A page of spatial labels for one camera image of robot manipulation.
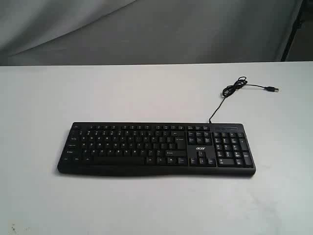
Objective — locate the black Acer keyboard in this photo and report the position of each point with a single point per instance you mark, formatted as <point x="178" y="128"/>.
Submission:
<point x="155" y="149"/>

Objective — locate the grey backdrop cloth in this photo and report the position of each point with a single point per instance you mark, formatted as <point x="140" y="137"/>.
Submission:
<point x="132" y="32"/>

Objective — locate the black stand pole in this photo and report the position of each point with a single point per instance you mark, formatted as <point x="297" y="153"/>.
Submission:
<point x="297" y="24"/>

